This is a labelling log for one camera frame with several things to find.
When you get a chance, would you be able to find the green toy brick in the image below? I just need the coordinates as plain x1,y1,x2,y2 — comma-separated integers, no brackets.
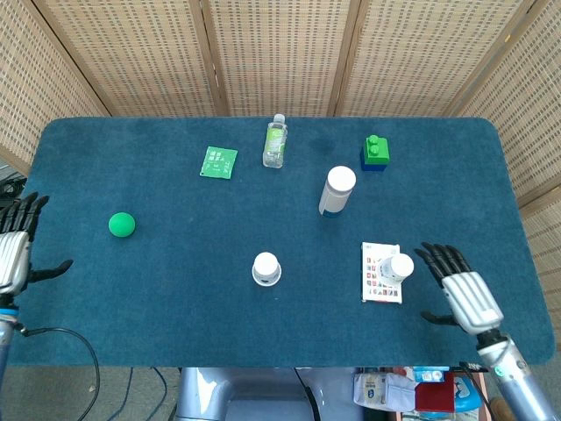
364,134,391,167

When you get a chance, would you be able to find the blue carpet table cover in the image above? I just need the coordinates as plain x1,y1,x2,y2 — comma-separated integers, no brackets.
8,116,557,368

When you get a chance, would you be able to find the woven bamboo folding screen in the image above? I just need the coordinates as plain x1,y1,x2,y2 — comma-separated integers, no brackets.
0,0,561,334

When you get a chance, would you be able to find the white cylindrical tumbler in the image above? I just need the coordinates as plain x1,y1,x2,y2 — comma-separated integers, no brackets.
318,165,358,218

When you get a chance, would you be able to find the grey robot torso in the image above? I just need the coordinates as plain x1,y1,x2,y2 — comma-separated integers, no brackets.
174,367,365,421

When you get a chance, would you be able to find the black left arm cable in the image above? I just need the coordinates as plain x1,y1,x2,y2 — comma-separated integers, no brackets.
17,325,102,421

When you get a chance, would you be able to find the clear plastic water bottle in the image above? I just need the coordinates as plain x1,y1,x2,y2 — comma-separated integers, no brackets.
261,113,289,168

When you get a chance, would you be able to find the red box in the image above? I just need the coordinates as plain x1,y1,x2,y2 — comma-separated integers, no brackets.
414,380,458,413

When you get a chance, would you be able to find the blue toy brick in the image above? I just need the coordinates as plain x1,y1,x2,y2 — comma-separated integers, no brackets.
360,146,389,172

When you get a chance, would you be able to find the green card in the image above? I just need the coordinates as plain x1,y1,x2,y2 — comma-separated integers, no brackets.
198,146,239,180

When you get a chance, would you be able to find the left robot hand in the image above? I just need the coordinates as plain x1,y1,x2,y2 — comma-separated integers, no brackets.
0,191,75,295

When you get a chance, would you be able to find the white floral paper cup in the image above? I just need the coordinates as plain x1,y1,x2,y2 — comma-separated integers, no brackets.
252,252,281,284
379,253,415,286
252,267,282,288

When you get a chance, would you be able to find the blue floor cable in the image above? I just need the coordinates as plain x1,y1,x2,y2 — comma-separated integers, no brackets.
118,367,134,421

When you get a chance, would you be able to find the green foam ball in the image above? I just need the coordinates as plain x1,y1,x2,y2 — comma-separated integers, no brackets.
108,211,137,239

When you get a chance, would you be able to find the white picture booklet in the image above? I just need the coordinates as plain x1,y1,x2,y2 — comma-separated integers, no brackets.
360,241,403,304

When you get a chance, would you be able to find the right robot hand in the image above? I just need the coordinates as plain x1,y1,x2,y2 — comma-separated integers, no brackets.
414,241,504,337

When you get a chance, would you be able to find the black floor cable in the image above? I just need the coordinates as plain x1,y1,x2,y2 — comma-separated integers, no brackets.
151,367,172,421

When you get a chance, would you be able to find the white plastic package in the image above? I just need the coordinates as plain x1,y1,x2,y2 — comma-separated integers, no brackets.
352,371,417,413

